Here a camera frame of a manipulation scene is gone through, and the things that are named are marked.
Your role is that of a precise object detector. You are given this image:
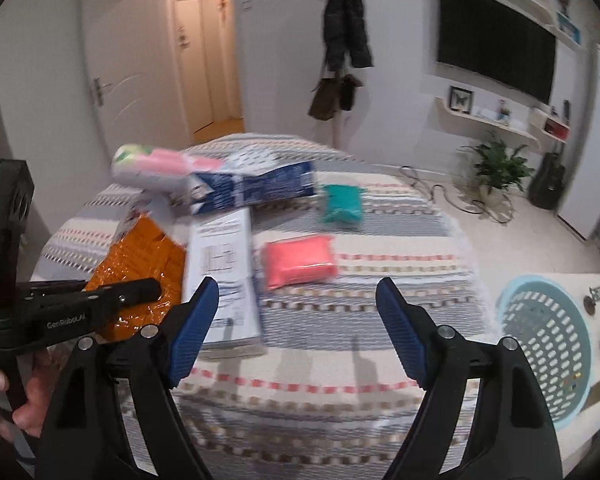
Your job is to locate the person's left hand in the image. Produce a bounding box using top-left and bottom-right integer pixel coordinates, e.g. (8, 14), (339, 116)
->
(0, 349), (66, 438)

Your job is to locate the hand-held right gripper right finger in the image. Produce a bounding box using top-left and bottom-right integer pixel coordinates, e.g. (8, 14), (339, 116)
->
(375, 276), (563, 480)

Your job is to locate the white hallway door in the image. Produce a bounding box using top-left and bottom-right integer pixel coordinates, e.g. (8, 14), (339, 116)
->
(175, 0), (217, 135)

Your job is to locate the pink coat rack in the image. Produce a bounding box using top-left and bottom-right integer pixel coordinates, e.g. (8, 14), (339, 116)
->
(331, 109), (352, 147)

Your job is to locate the blue and white carton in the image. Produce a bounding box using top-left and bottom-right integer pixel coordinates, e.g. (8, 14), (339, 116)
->
(172, 160), (316, 217)

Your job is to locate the white and red cubby box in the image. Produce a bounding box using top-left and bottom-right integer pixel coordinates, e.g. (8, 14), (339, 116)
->
(529, 105), (572, 142)

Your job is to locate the white standing air conditioner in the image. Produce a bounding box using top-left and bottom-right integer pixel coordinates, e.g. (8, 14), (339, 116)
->
(556, 42), (600, 242)

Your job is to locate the black handbag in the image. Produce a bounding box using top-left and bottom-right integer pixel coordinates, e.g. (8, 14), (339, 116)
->
(341, 74), (364, 111)

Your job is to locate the striped woven blanket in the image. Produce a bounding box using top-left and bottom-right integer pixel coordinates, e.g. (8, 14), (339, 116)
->
(30, 132), (492, 480)

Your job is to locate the pink plastic packet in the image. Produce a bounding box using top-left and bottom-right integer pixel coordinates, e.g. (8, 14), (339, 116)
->
(262, 235), (339, 291)

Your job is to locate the brown handbag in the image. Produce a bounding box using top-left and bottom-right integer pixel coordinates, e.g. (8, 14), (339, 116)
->
(308, 77), (344, 121)

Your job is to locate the black flat television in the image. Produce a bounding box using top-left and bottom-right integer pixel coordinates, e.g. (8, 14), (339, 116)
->
(436, 0), (557, 106)

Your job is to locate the black padded coat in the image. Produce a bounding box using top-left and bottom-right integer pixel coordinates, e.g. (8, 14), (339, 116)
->
(322, 0), (374, 72)

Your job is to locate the light blue plastic basket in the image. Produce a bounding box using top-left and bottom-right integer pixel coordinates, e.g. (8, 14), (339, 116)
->
(495, 274), (594, 431)

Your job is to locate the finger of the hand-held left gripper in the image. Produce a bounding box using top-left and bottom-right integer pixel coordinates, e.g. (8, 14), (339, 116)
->
(14, 277), (162, 357)

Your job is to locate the white room door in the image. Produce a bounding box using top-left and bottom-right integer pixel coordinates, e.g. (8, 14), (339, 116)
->
(81, 0), (192, 155)

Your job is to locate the small blue box shelf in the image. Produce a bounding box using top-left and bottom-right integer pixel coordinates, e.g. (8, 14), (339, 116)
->
(557, 10), (581, 42)

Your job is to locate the black floor cable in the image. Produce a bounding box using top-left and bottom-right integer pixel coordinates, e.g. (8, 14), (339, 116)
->
(400, 165), (514, 224)

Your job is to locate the pink and green tissue pack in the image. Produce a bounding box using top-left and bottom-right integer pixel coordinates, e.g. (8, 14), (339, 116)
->
(111, 144), (226, 196)

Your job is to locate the green potted plant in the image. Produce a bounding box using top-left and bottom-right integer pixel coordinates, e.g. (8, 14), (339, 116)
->
(457, 131), (536, 207)

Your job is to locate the teal plastic packet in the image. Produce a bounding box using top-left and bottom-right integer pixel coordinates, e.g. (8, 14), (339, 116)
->
(320, 184), (365, 226)

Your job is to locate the white paper booklet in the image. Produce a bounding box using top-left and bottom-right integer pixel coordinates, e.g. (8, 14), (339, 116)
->
(182, 207), (267, 350)

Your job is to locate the framed butterfly picture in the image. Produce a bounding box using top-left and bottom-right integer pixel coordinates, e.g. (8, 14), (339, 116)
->
(448, 85), (475, 114)

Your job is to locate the black phone stand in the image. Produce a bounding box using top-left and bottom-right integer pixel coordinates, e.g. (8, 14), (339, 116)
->
(582, 285), (600, 317)

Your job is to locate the orange snack packet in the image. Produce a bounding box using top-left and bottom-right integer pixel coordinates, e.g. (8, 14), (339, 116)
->
(82, 200), (188, 343)

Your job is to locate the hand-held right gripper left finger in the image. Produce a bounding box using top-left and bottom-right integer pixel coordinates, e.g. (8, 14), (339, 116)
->
(34, 276), (221, 480)

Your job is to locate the short curved white wall shelf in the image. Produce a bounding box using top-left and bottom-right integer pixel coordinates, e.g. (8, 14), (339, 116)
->
(435, 96), (539, 144)

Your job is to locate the black acoustic guitar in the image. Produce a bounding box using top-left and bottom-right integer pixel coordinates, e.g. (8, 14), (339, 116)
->
(527, 101), (572, 211)

